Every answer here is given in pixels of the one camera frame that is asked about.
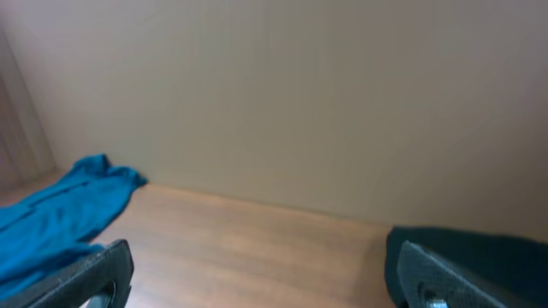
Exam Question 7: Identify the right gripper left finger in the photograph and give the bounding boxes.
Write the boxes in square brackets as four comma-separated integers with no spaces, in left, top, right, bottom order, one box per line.
[1,240,134,308]

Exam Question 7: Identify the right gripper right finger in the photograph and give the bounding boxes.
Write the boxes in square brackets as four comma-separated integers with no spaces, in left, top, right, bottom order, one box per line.
[397,241,514,308]

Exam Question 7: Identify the black shorts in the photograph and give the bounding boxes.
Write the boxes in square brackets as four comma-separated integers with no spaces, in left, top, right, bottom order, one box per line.
[384,227,547,307]

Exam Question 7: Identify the blue garment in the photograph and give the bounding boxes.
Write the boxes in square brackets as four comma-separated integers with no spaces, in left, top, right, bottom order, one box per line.
[1,154,147,299]

